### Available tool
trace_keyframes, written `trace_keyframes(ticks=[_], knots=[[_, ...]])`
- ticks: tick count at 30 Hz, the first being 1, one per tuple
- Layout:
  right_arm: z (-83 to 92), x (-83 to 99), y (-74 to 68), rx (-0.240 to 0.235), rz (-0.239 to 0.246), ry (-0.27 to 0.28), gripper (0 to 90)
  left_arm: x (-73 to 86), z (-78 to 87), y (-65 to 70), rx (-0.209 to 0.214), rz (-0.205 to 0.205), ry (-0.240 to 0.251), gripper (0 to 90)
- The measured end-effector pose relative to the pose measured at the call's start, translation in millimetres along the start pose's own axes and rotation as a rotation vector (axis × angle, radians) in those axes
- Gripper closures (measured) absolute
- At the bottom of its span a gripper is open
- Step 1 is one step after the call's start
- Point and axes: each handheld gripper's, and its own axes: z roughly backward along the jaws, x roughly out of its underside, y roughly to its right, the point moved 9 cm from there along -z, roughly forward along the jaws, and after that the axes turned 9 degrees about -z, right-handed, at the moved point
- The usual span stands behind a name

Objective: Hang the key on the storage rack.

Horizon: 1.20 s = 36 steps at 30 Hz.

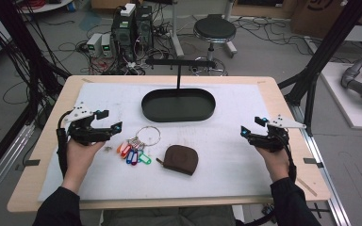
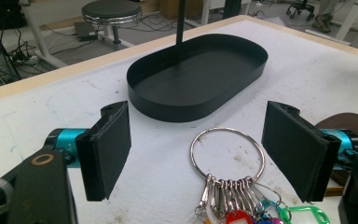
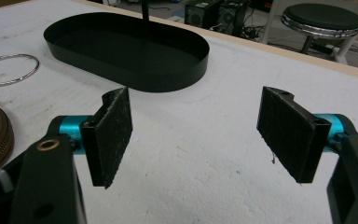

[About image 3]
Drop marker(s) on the black computer tower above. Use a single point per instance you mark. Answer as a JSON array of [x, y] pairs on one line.
[[199, 14], [233, 17]]

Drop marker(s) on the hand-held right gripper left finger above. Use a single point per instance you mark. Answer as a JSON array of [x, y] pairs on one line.
[[108, 137]]

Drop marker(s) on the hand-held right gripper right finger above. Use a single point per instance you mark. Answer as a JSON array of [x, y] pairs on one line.
[[289, 133]]

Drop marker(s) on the white metal frame leg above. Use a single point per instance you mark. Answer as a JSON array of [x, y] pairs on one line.
[[354, 40], [268, 21]]

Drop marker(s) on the black round stool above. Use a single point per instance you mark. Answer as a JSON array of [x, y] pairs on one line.
[[323, 17]]

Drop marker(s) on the black oval tray with stand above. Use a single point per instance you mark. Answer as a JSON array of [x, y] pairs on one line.
[[130, 53]]

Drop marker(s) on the white table mat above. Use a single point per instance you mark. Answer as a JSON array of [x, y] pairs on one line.
[[199, 161]]

